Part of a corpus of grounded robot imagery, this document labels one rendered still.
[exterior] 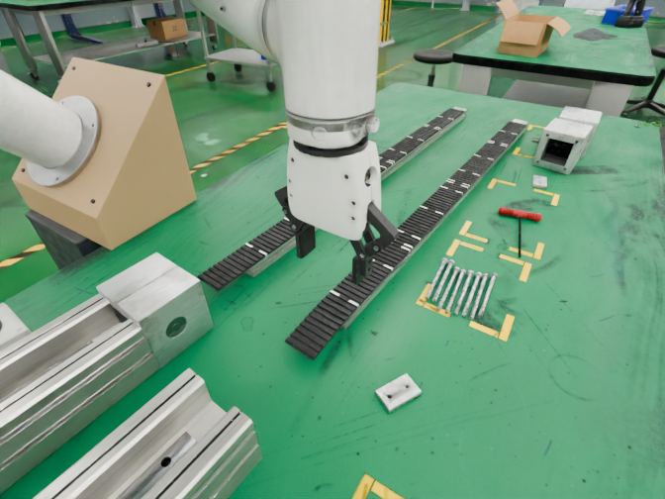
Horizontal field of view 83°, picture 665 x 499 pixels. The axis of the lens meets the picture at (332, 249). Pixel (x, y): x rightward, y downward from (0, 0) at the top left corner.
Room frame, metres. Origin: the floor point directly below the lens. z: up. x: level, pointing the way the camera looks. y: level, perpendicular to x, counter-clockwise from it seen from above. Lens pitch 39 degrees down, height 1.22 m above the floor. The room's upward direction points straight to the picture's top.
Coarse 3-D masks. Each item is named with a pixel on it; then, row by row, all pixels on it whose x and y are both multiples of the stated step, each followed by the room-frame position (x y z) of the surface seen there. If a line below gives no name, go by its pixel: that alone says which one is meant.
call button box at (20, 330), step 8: (0, 304) 0.35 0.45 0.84; (0, 312) 0.34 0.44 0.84; (8, 312) 0.34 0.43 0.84; (0, 320) 0.33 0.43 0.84; (8, 320) 0.33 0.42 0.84; (16, 320) 0.33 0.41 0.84; (0, 328) 0.31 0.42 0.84; (8, 328) 0.31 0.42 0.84; (16, 328) 0.31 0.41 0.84; (24, 328) 0.31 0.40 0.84; (0, 336) 0.30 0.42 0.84; (8, 336) 0.30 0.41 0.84; (16, 336) 0.30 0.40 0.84; (24, 336) 0.31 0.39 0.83; (0, 344) 0.29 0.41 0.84; (8, 344) 0.29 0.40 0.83
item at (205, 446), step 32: (192, 384) 0.22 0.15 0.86; (160, 416) 0.18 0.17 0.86; (192, 416) 0.20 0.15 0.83; (224, 416) 0.18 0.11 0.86; (96, 448) 0.15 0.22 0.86; (128, 448) 0.16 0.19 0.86; (160, 448) 0.17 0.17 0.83; (192, 448) 0.15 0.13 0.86; (224, 448) 0.15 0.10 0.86; (256, 448) 0.18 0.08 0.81; (64, 480) 0.13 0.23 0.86; (96, 480) 0.13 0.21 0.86; (128, 480) 0.14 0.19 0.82; (160, 480) 0.13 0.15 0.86; (192, 480) 0.13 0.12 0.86; (224, 480) 0.14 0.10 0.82
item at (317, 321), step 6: (312, 312) 0.36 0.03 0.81; (306, 318) 0.35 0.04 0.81; (312, 318) 0.36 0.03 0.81; (318, 318) 0.35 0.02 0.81; (324, 318) 0.36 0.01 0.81; (312, 324) 0.35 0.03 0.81; (318, 324) 0.34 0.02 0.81; (324, 324) 0.35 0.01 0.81; (330, 324) 0.34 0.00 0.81; (324, 330) 0.33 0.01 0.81; (330, 330) 0.33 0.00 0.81; (336, 330) 0.33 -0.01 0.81; (330, 336) 0.33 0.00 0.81
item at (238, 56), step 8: (200, 16) 4.64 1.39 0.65; (200, 24) 4.63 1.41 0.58; (200, 32) 4.64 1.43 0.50; (208, 56) 4.62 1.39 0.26; (216, 56) 4.62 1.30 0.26; (224, 56) 4.62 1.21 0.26; (232, 56) 4.62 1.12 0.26; (240, 56) 4.62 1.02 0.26; (248, 56) 4.62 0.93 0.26; (256, 56) 4.62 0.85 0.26; (208, 64) 4.63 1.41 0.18; (240, 64) 5.08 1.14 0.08; (248, 64) 4.35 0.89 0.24; (256, 64) 4.30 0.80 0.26; (264, 64) 4.26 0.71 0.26; (272, 64) 4.27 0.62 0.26; (208, 72) 4.64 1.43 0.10; (272, 80) 4.27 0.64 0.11; (272, 88) 4.24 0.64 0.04
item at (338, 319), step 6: (318, 306) 0.38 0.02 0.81; (324, 306) 0.37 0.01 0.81; (318, 312) 0.37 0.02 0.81; (324, 312) 0.36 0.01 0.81; (330, 312) 0.36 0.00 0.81; (336, 312) 0.36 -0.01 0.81; (330, 318) 0.35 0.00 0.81; (336, 318) 0.35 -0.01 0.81; (342, 318) 0.35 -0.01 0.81; (336, 324) 0.34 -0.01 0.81; (342, 324) 0.34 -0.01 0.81
